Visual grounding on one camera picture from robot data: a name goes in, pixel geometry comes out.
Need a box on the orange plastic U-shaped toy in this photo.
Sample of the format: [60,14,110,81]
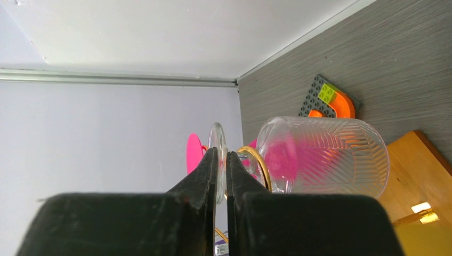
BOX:
[318,91,356,118]

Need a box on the grey lego plate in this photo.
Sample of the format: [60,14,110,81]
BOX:
[298,75,361,118]

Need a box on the yellow plastic wine glass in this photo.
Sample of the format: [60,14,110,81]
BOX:
[395,223,451,256]

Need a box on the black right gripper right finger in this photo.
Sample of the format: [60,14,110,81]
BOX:
[226,152,403,255]

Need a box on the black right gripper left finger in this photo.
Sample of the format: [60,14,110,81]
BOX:
[18,148,219,255]

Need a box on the pink plastic wine glass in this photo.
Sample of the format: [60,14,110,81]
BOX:
[186,133,297,181]

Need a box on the gold rack with wooden base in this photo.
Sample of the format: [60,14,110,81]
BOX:
[201,130,452,244]

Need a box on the green lego brick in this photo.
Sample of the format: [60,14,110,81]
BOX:
[318,83,340,105]

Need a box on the clear glass tumbler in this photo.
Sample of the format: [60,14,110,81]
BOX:
[237,116,390,198]

